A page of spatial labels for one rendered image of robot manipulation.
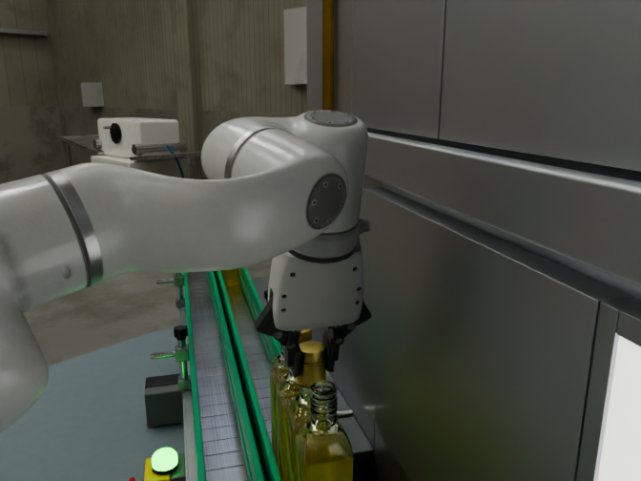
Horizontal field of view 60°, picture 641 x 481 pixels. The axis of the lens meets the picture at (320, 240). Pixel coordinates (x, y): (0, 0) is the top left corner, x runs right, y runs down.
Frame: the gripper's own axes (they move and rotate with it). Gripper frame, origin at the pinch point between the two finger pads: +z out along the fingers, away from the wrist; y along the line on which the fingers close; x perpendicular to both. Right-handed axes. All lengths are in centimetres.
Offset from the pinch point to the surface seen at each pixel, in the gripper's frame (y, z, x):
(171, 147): 9, 136, -447
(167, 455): 18.3, 36.1, -19.3
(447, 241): -11.6, -17.4, 5.5
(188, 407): 14.2, 36.2, -29.6
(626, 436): -11.5, -17.3, 30.3
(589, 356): -11.3, -20.1, 25.9
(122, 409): 29, 55, -50
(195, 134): -17, 151, -525
